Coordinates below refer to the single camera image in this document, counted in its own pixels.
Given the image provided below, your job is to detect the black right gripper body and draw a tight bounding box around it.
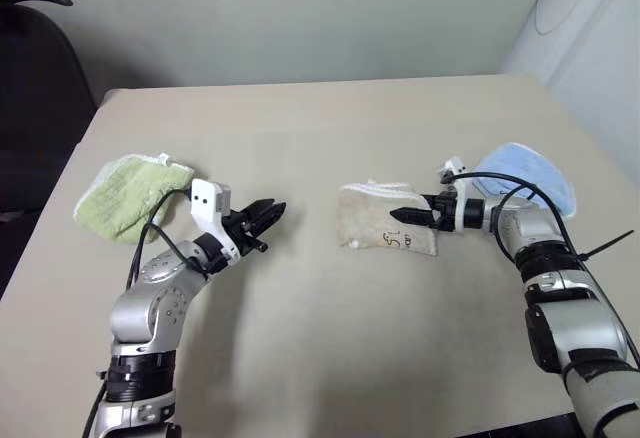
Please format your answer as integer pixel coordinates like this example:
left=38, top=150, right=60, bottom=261
left=422, top=188, right=461, bottom=234

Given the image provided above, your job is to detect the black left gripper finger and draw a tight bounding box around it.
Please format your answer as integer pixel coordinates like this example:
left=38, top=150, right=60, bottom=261
left=253, top=201, right=288, bottom=234
left=248, top=198, right=277, bottom=219

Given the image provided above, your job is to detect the white rounded appliance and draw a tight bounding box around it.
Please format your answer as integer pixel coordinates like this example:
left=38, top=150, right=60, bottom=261
left=499, top=0, right=640, bottom=184

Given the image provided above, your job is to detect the blue cloth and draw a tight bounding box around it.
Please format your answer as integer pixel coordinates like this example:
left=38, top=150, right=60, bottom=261
left=472, top=142, right=576, bottom=219

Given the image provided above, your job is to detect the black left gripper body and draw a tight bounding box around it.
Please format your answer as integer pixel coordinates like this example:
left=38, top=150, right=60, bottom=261
left=223, top=206, right=272, bottom=256

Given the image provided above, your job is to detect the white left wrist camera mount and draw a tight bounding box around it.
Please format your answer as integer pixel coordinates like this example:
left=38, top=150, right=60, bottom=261
left=188, top=177, right=242, bottom=262

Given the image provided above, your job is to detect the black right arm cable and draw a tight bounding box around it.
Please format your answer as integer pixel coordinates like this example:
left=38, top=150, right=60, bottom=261
left=439, top=170, right=640, bottom=367

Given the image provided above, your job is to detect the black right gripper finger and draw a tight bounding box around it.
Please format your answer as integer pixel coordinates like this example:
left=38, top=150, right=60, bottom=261
left=393, top=215, right=437, bottom=230
left=389, top=205, right=435, bottom=219

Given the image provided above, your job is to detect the black zip tie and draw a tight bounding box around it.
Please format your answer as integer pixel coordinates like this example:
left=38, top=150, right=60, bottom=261
left=574, top=230, right=636, bottom=262

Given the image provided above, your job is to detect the green cloth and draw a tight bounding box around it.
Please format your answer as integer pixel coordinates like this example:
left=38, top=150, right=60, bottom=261
left=73, top=151, right=196, bottom=245

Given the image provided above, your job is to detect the beige cloth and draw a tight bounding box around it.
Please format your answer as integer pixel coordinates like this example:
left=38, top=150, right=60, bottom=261
left=335, top=178, right=440, bottom=258

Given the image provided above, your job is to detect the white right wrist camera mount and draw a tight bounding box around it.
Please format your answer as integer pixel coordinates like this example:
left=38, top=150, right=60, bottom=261
left=435, top=156, right=475, bottom=235

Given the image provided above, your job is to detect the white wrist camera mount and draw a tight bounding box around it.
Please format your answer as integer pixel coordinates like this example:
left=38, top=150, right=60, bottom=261
left=188, top=177, right=242, bottom=262
left=435, top=156, right=475, bottom=235

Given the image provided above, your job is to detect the black office chair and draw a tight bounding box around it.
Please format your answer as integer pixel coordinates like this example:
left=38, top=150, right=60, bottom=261
left=0, top=0, right=99, bottom=299

